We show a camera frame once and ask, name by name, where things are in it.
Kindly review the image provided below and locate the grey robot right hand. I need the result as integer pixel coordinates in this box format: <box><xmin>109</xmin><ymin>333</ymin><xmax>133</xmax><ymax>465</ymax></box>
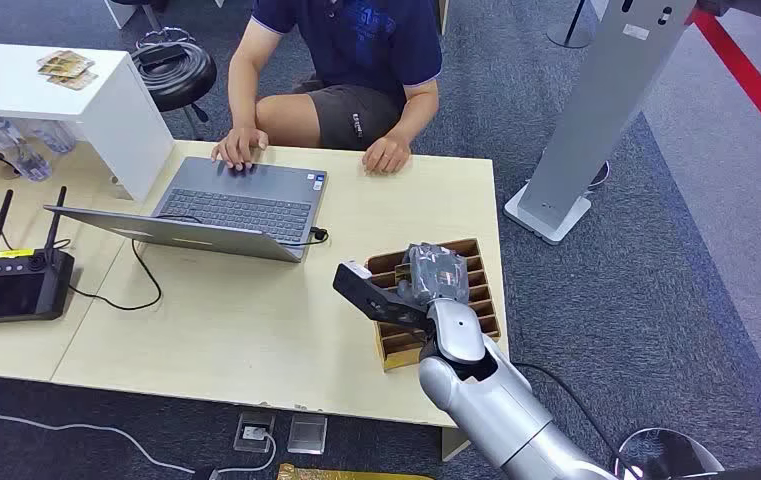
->
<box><xmin>395</xmin><ymin>243</ymin><xmax>471</xmax><ymax>307</ymax></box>

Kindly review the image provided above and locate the wooden slotted card holder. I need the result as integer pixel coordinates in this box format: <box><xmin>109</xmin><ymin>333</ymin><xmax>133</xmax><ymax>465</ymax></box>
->
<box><xmin>365</xmin><ymin>238</ymin><xmax>503</xmax><ymax>373</ymax></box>

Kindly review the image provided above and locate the person's left hand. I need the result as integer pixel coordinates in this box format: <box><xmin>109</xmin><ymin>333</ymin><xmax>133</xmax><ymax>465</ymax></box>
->
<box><xmin>361</xmin><ymin>135</ymin><xmax>413</xmax><ymax>176</ymax></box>

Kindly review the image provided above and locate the person's hand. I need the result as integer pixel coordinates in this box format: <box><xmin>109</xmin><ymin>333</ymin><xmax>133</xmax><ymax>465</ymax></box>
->
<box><xmin>361</xmin><ymin>135</ymin><xmax>413</xmax><ymax>176</ymax></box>
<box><xmin>210</xmin><ymin>126</ymin><xmax>270</xmax><ymax>174</ymax></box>

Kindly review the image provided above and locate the person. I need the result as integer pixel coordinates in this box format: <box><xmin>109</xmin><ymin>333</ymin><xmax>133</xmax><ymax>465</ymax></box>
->
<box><xmin>210</xmin><ymin>0</ymin><xmax>444</xmax><ymax>176</ymax></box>

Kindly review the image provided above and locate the person's right hand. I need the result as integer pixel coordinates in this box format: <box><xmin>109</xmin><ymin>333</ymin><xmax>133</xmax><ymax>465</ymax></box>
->
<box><xmin>210</xmin><ymin>126</ymin><xmax>270</xmax><ymax>174</ymax></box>

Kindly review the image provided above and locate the closed metal floor socket box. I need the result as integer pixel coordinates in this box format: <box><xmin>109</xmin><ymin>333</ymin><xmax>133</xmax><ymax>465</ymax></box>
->
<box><xmin>286</xmin><ymin>413</ymin><xmax>329</xmax><ymax>456</ymax></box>

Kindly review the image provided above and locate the grey open laptop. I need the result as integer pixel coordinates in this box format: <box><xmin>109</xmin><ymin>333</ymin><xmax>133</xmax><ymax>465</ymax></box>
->
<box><xmin>43</xmin><ymin>156</ymin><xmax>329</xmax><ymax>265</ymax></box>

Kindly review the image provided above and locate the yellow foil sheet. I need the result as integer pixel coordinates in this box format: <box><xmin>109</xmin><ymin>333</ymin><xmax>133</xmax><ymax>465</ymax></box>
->
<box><xmin>276</xmin><ymin>462</ymin><xmax>436</xmax><ymax>480</ymax></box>

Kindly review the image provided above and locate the silver kiosk stand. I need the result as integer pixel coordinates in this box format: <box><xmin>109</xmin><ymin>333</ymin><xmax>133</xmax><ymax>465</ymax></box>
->
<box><xmin>503</xmin><ymin>0</ymin><xmax>699</xmax><ymax>247</ymax></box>

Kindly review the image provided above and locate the floor socket box with plug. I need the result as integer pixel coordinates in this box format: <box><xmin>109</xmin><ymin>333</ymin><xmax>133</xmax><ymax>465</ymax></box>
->
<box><xmin>232</xmin><ymin>411</ymin><xmax>277</xmax><ymax>455</ymax></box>

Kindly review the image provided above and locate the black pole stand base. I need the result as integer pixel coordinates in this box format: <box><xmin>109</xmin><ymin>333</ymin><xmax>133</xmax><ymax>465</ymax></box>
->
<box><xmin>544</xmin><ymin>0</ymin><xmax>595</xmax><ymax>50</ymax></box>

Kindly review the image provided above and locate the shiny round robot shell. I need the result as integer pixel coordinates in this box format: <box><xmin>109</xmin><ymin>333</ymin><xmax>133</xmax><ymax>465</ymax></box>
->
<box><xmin>613</xmin><ymin>427</ymin><xmax>727</xmax><ymax>480</ymax></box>

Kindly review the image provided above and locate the black round stool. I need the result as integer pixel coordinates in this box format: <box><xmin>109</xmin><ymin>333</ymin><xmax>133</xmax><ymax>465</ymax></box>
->
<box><xmin>129</xmin><ymin>26</ymin><xmax>220</xmax><ymax>142</ymax></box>

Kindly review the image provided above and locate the red barrier strip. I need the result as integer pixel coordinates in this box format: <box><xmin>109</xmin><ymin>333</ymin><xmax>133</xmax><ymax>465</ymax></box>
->
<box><xmin>687</xmin><ymin>7</ymin><xmax>761</xmax><ymax>170</ymax></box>

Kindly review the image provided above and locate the clear plastic water bottle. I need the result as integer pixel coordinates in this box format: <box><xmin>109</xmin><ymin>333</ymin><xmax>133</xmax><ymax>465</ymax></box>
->
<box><xmin>0</xmin><ymin>115</ymin><xmax>54</xmax><ymax>183</ymax></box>
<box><xmin>27</xmin><ymin>119</ymin><xmax>79</xmax><ymax>156</ymax></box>

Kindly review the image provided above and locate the white desk shelf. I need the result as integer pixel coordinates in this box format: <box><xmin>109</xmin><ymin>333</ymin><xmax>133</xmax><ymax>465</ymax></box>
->
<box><xmin>0</xmin><ymin>40</ymin><xmax>177</xmax><ymax>204</ymax></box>

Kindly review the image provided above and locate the stack of yellow cards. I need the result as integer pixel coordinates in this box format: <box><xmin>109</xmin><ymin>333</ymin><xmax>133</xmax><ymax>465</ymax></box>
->
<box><xmin>36</xmin><ymin>48</ymin><xmax>99</xmax><ymax>92</ymax></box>

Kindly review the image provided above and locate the black remote controller with antennas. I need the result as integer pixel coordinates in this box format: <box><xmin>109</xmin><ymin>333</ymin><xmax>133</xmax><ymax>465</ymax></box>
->
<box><xmin>0</xmin><ymin>186</ymin><xmax>77</xmax><ymax>327</ymax></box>

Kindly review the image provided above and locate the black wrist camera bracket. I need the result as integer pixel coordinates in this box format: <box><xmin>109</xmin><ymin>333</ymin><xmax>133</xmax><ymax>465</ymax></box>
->
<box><xmin>332</xmin><ymin>260</ymin><xmax>432</xmax><ymax>333</ymax></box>

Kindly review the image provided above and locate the black laptop plug cable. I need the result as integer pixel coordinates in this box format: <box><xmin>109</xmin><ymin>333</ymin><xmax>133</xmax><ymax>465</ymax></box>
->
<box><xmin>280</xmin><ymin>226</ymin><xmax>330</xmax><ymax>249</ymax></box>

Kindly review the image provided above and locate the black floor cable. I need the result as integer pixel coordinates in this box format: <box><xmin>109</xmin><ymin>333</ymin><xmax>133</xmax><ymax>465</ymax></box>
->
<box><xmin>511</xmin><ymin>361</ymin><xmax>623</xmax><ymax>465</ymax></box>

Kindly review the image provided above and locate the black thin desk cable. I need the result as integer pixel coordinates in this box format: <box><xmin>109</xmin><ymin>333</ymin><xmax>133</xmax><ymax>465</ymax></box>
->
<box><xmin>67</xmin><ymin>215</ymin><xmax>204</xmax><ymax>313</ymax></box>

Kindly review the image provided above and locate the white floor cable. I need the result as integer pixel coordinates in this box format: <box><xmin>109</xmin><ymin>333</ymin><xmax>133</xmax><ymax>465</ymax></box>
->
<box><xmin>0</xmin><ymin>391</ymin><xmax>278</xmax><ymax>478</ymax></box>

